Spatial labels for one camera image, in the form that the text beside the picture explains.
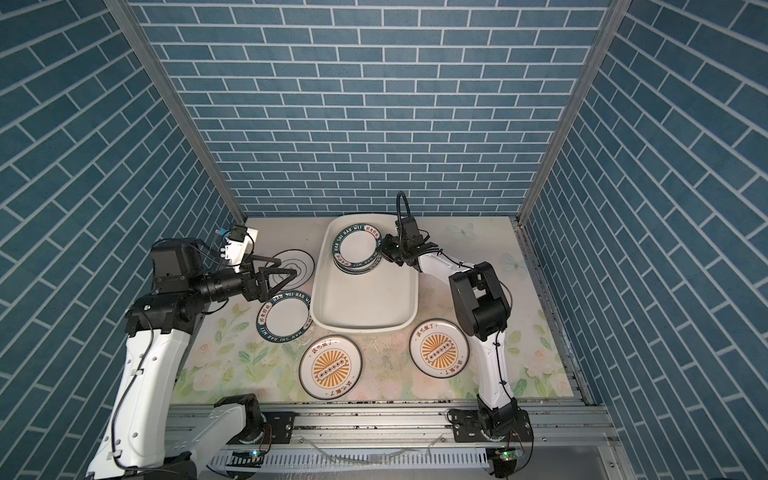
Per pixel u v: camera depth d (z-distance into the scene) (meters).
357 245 1.02
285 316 0.94
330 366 0.83
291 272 0.60
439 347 0.87
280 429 0.73
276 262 0.68
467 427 0.74
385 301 0.96
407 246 0.81
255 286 0.57
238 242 0.57
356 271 1.01
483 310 0.57
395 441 0.74
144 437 0.38
